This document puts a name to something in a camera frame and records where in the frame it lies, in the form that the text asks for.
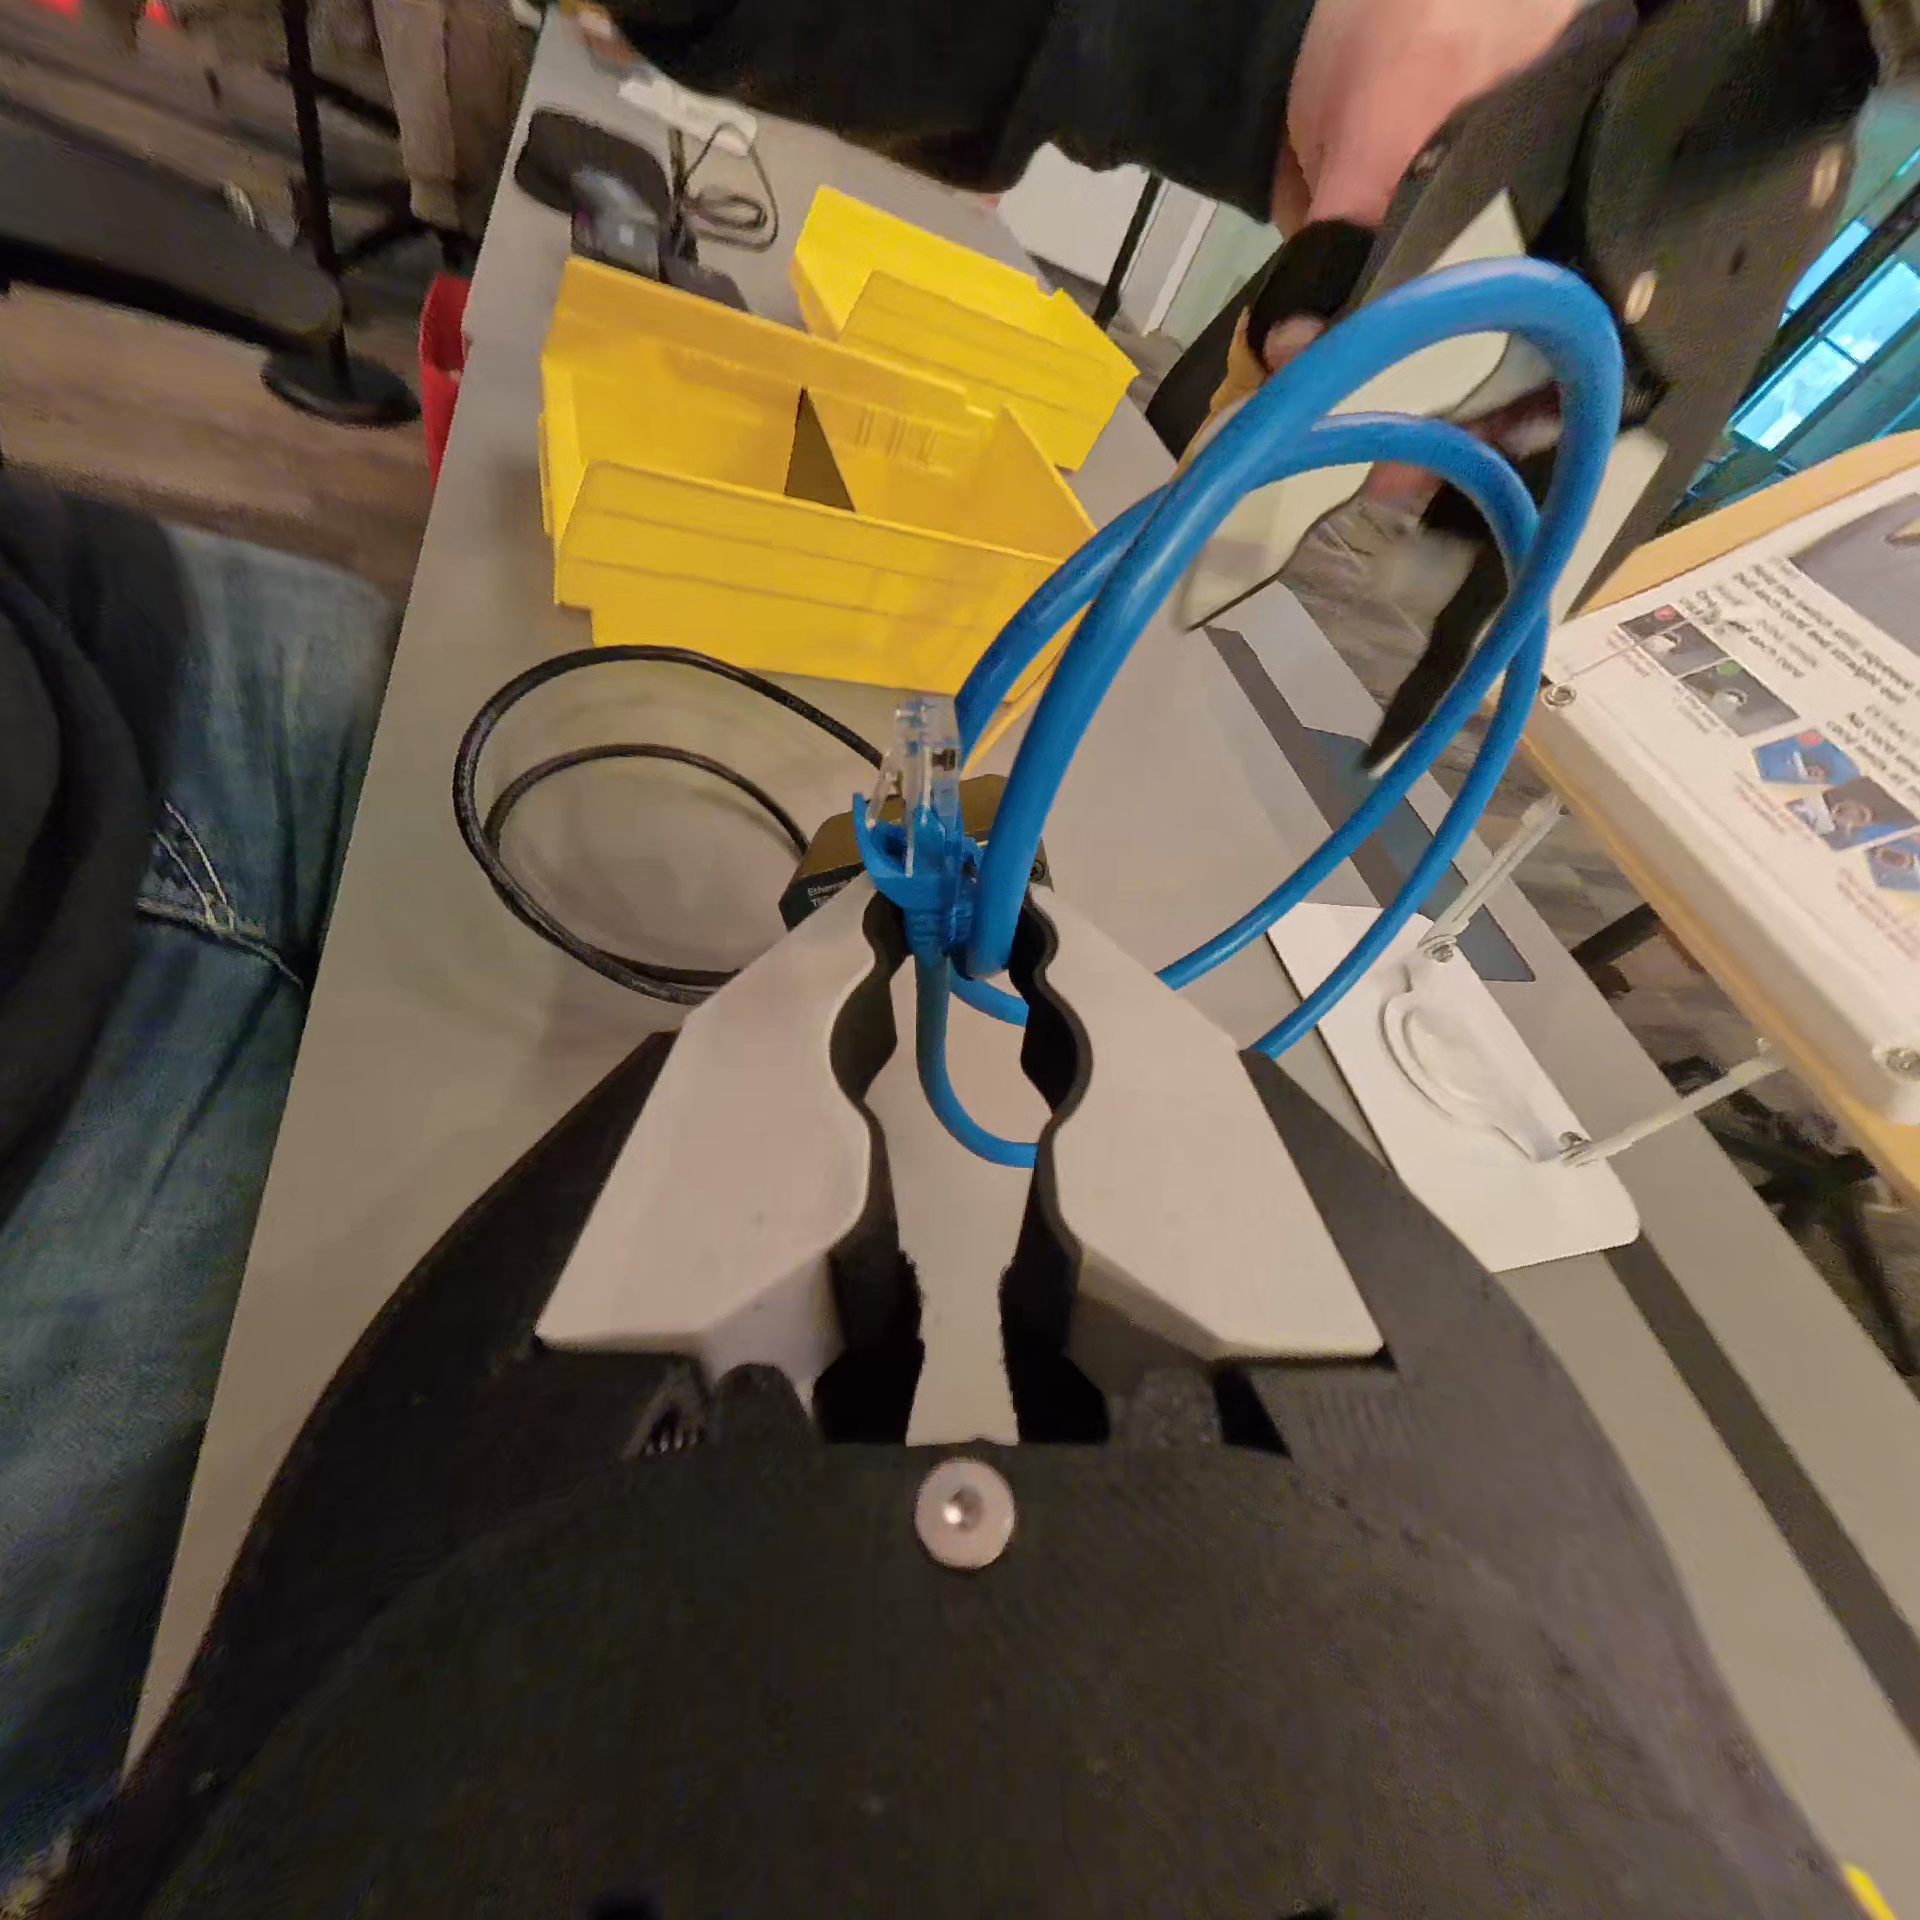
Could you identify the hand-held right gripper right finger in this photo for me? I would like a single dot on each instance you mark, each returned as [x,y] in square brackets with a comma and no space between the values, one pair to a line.
[1202,1199]

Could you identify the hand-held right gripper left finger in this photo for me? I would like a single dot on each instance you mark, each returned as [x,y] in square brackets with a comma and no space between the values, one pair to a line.
[750,1139]

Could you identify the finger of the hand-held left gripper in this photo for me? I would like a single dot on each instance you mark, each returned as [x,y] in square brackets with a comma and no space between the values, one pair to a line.
[1260,553]
[1448,644]

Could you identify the black ethernet splitter box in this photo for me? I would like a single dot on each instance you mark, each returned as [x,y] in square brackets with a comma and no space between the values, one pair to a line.
[823,882]

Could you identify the small yellow bin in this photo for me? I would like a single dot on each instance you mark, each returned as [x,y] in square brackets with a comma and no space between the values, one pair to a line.
[959,325]

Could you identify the yellow bin with black divider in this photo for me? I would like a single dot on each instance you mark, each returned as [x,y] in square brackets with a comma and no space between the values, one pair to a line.
[724,553]

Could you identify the person's left hand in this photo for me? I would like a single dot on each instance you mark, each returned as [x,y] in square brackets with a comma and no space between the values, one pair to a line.
[1396,89]

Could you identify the white document stand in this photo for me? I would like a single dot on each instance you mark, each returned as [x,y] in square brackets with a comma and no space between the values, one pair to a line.
[1477,1185]

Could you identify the instruction sheet on board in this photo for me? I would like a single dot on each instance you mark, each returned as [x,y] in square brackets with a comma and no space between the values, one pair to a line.
[1800,721]

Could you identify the person's legs in jeans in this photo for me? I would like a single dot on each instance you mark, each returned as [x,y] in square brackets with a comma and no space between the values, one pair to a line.
[150,1199]

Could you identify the person's dark jacket torso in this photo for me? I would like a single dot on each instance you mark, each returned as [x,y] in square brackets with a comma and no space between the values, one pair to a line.
[60,747]

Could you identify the red bin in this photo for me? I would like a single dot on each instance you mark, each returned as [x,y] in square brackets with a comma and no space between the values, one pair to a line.
[441,373]

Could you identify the black floor stand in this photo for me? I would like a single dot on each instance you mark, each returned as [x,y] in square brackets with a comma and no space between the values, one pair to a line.
[337,381]

